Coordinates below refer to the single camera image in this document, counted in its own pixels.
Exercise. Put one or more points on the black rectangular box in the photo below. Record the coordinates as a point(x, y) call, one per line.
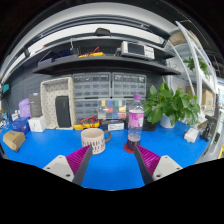
point(63, 111)

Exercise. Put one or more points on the beige perforated basket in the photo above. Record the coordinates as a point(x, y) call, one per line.
point(48, 106)

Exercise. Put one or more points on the black box with white label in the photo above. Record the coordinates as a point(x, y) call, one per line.
point(116, 126)

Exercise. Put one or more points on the clear box with coloured parts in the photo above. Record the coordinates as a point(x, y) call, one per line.
point(111, 110)

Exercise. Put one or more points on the green potted plant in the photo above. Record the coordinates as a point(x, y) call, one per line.
point(170, 103)

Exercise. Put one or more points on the white shelf unit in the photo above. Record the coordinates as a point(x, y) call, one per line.
point(198, 76)

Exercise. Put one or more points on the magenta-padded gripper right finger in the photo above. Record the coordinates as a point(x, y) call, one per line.
point(163, 166)

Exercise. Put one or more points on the small white box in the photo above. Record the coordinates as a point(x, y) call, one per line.
point(37, 124)

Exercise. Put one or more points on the clear bottle with purple label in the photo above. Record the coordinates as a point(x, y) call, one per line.
point(136, 121)

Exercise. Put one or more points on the blue box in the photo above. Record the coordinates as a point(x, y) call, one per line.
point(20, 125)

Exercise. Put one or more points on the white oscilloscope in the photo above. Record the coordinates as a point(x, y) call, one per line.
point(136, 50)

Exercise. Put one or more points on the white flat box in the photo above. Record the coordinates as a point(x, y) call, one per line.
point(191, 135)

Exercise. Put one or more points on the brown cardboard box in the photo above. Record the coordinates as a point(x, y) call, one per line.
point(14, 140)

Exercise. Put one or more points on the yellow multimeter with red leads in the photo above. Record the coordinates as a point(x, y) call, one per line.
point(86, 125)

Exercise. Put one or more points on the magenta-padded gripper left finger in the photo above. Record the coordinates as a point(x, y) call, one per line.
point(61, 166)

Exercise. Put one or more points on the black rounded object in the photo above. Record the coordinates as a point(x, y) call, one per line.
point(102, 32)

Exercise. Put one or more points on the dark grey upright box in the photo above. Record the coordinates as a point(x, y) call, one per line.
point(35, 105)

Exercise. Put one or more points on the black wall shelf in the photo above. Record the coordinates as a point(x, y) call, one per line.
point(106, 65)

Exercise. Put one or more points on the beige patterned mug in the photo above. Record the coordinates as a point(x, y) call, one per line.
point(93, 140)

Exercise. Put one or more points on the purple bag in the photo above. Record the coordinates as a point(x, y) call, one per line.
point(24, 108)

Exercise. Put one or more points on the black stand device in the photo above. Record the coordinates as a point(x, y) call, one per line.
point(208, 130)

